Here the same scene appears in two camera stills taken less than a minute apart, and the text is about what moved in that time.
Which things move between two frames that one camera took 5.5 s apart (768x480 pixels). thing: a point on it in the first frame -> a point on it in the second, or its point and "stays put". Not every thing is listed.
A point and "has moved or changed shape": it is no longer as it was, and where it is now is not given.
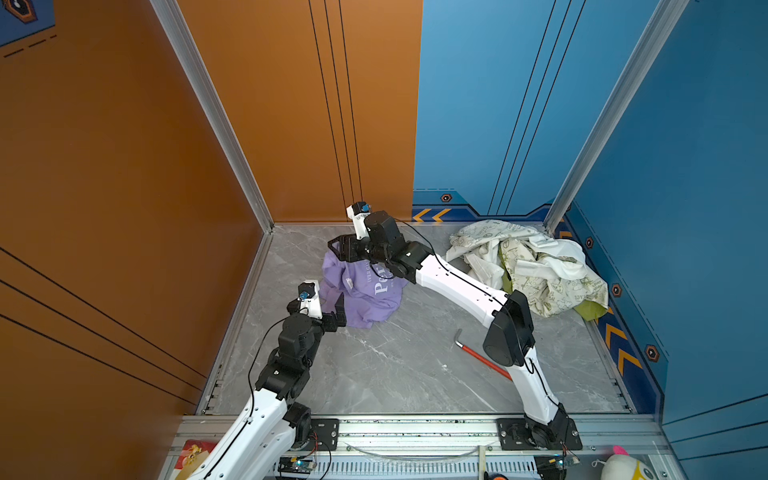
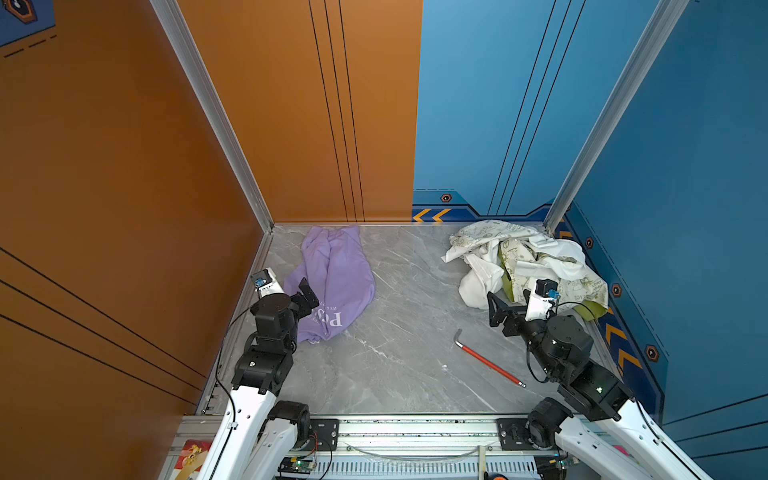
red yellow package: x=190 y=456 stays put
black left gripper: x=331 y=325 -> x=296 y=301
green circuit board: x=295 y=465 stays put
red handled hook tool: x=478 y=357 stays put
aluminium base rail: x=459 y=448 stays put
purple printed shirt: x=371 y=293 has moved or changed shape
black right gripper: x=349 y=244 -> x=515 y=318
